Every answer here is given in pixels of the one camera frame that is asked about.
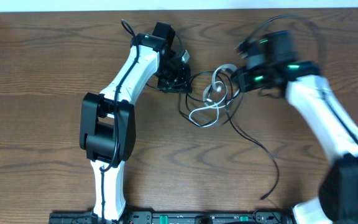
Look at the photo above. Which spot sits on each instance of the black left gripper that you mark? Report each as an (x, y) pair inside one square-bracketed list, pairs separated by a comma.
[(173, 82)]

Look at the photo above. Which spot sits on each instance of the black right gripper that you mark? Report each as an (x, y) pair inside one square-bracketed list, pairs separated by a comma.
[(247, 83)]

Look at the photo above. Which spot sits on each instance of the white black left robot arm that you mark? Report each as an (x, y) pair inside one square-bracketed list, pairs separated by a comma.
[(107, 129)]

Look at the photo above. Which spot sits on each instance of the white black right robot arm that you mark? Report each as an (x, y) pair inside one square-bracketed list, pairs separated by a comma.
[(271, 62)]

